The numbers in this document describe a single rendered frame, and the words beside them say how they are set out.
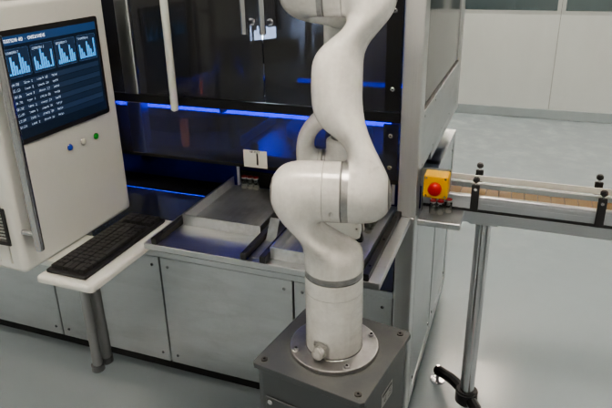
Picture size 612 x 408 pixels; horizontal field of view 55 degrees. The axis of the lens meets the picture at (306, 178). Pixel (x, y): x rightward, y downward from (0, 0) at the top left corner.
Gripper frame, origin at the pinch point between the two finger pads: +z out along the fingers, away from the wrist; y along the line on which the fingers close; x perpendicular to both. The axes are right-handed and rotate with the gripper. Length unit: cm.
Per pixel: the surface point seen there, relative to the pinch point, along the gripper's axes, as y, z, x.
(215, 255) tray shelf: 35.3, 4.6, 4.9
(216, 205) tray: 51, 5, -25
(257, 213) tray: 35.5, 4.7, -23.2
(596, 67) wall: -103, 45, -494
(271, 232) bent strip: 24.0, 2.3, -8.5
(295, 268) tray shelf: 11.7, 4.4, 4.4
